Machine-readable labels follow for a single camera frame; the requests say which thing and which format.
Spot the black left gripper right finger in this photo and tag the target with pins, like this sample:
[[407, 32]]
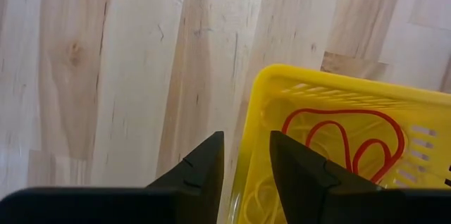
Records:
[[303, 181]]

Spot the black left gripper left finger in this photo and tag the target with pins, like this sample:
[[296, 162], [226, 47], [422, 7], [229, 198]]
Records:
[[201, 181]]

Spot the yellow plastic basket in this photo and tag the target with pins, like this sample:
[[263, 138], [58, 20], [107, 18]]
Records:
[[317, 76]]

